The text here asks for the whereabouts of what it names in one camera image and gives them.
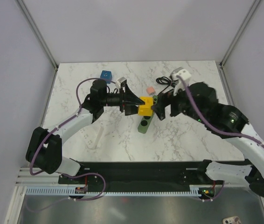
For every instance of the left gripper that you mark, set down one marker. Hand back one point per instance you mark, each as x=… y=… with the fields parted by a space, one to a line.
x=131 y=101

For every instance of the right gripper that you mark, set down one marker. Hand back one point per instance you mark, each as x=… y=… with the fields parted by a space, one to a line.
x=164 y=99

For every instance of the yellow cube socket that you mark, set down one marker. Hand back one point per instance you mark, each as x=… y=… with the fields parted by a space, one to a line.
x=145 y=110

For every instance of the green power strip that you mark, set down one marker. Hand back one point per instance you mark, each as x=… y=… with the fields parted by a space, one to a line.
x=146 y=121

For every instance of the blue cube socket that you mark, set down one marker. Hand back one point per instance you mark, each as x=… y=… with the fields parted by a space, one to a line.
x=107 y=76

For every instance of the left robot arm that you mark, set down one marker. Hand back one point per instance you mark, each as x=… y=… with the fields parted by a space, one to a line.
x=44 y=152

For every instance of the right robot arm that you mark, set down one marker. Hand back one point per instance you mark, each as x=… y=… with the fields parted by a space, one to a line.
x=199 y=102

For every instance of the pink plug adapter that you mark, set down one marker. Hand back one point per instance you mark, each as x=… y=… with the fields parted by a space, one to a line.
x=150 y=91

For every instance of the white power strip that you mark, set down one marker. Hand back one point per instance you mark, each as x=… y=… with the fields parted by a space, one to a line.
x=91 y=135

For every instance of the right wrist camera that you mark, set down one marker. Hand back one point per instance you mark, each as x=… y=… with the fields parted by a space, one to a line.
x=182 y=77

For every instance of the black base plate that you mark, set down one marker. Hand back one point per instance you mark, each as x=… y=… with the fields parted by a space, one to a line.
x=170 y=175

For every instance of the white cable duct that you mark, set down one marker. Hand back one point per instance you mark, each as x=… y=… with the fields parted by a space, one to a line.
x=74 y=191

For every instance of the right aluminium frame post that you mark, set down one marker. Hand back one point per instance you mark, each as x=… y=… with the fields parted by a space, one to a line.
x=252 y=10

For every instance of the aluminium frame post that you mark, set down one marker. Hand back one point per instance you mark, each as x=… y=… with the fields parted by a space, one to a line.
x=24 y=9
x=252 y=10

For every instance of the left aluminium frame post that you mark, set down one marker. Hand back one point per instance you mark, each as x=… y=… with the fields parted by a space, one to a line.
x=24 y=9

